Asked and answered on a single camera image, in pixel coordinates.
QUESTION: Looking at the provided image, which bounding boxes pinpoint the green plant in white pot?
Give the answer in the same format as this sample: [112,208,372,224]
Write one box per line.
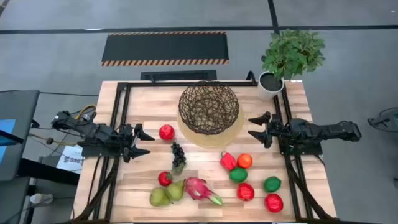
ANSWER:
[257,29,326,101]

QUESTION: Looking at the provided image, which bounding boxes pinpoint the round woven straw mat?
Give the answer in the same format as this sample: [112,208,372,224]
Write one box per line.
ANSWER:
[176,108,246,149]

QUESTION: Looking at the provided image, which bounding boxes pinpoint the green pear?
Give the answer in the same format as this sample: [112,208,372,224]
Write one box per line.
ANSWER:
[165,179,186,202]
[149,187,172,207]

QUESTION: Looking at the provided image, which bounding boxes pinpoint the pink dragon fruit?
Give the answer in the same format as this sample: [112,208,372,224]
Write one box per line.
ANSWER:
[184,176,224,206]

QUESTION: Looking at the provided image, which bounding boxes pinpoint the white bottle-shaped object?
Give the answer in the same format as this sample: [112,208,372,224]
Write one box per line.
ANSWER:
[30,193,54,205]

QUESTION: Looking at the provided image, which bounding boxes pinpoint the red bell pepper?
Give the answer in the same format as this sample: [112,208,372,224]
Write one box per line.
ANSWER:
[220,151,238,172]

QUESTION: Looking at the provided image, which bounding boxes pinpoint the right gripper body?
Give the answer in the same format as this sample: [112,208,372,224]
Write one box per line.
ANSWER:
[269,113,294,147]

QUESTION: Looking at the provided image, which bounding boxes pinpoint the black grapes with leaf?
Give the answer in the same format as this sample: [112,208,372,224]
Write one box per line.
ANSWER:
[170,142,187,175]

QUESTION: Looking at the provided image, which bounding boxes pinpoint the black floor cable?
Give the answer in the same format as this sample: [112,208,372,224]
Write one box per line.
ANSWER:
[39,91,100,98]

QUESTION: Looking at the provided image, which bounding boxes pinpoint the green lime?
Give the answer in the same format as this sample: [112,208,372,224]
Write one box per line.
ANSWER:
[263,176,282,193]
[229,167,249,184]

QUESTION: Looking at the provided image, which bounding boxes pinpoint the black ribbed rectangular bar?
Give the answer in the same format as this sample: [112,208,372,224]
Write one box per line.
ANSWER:
[140,70,218,82]

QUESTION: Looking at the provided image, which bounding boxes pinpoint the dark brown wire basket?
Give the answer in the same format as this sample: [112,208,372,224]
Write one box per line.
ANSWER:
[178,80,241,136]

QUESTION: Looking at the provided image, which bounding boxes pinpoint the black desk crossbar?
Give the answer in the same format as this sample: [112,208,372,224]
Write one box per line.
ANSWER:
[18,157,81,187]

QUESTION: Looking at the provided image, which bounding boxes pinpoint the white printed paper sheet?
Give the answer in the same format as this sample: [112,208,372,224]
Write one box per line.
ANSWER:
[57,145,85,174]

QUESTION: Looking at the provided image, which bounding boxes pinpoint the blue screen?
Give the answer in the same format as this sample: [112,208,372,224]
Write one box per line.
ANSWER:
[0,119,17,166]

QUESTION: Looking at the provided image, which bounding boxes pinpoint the black hazard-striped floor mat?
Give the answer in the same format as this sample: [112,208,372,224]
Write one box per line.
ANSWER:
[101,30,230,67]

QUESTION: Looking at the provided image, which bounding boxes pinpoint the red apple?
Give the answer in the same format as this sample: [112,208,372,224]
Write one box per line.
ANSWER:
[159,124,175,141]
[264,193,284,213]
[236,182,256,202]

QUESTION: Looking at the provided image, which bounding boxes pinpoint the orange fruit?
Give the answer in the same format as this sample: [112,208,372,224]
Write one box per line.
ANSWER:
[237,153,254,170]

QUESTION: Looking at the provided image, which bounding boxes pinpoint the black chair base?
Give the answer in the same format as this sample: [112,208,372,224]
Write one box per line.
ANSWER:
[368,107,398,133]

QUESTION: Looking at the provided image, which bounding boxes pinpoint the yellow cable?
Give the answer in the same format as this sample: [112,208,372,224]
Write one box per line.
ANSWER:
[74,105,98,121]

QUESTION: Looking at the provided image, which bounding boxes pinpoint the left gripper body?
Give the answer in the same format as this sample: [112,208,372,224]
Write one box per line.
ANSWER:
[114,123,137,156]

